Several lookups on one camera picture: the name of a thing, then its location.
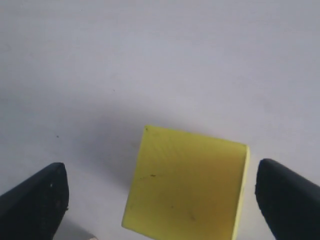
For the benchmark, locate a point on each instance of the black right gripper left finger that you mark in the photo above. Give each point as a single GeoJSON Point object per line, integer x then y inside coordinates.
{"type": "Point", "coordinates": [34, 209]}

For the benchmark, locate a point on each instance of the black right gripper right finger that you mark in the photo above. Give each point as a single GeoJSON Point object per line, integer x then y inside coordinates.
{"type": "Point", "coordinates": [289, 203]}

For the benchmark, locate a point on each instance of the yellow cube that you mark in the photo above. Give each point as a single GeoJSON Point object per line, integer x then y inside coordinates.
{"type": "Point", "coordinates": [186, 186]}

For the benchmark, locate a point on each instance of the large light wooden cube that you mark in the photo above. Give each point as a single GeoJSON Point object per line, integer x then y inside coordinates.
{"type": "Point", "coordinates": [91, 236]}

